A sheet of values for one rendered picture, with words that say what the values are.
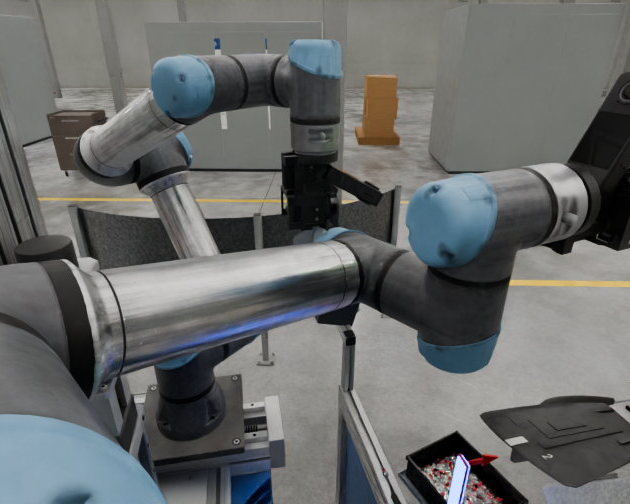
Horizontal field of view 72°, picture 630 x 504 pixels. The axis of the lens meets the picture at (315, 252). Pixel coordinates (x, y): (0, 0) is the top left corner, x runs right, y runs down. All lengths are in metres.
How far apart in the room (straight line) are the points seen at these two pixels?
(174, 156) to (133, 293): 0.70
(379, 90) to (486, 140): 2.55
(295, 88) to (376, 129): 8.12
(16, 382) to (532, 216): 0.36
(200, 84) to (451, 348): 0.43
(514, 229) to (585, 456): 0.53
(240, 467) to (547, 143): 6.73
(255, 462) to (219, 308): 0.77
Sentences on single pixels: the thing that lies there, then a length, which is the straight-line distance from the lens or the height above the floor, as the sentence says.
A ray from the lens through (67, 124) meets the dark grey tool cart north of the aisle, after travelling 7.20.
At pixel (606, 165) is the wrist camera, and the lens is 0.49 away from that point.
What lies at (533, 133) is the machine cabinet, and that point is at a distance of 7.20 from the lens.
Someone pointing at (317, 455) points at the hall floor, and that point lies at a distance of 2.29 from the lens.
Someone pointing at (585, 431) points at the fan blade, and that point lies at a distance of 0.91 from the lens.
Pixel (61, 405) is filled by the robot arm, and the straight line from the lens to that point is 0.19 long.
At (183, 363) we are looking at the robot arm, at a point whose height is 1.23.
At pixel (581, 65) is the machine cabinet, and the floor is 1.52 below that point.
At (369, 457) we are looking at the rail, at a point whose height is 0.86.
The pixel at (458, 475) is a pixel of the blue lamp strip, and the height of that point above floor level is 1.16.
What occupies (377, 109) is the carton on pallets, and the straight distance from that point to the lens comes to 8.68.
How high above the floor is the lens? 1.78
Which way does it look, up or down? 26 degrees down
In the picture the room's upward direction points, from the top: straight up
